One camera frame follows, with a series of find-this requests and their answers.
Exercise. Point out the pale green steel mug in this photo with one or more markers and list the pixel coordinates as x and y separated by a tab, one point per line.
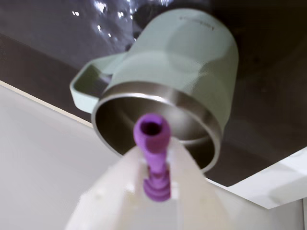
182	72

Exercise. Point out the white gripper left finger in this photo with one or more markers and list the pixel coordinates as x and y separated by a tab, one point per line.
112	196

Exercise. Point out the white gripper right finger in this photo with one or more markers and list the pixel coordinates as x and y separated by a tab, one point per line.
192	191

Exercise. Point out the black table mat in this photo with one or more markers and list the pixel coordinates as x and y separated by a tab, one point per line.
263	95

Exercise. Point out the purple pen grip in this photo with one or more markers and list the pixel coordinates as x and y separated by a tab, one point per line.
153	141

